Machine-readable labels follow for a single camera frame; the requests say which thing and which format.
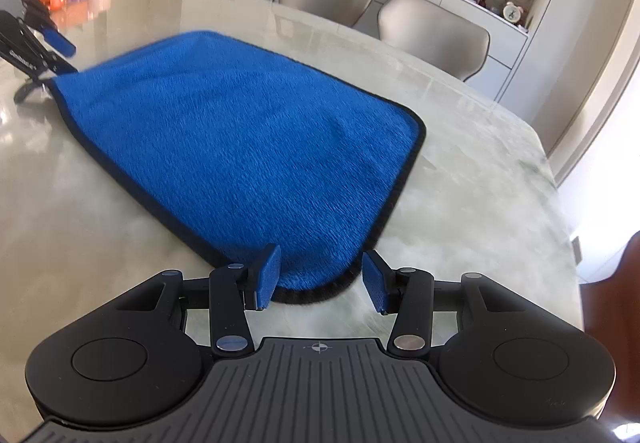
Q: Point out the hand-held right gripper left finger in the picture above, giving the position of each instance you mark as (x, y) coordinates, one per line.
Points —
(267, 279)

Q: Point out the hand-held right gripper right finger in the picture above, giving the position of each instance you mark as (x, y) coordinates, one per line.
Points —
(374, 284)

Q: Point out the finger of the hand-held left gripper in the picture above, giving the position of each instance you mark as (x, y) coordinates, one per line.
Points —
(59, 41)
(35, 54)

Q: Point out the blue towel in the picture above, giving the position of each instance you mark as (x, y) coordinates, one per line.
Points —
(240, 138)

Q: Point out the brown wooden chair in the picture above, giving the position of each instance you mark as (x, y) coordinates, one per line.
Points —
(617, 323)

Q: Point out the white sideboard cabinet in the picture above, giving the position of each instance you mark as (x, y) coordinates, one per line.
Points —
(500, 58)

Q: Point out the small alarm clock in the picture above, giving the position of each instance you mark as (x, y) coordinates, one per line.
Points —
(512, 12)

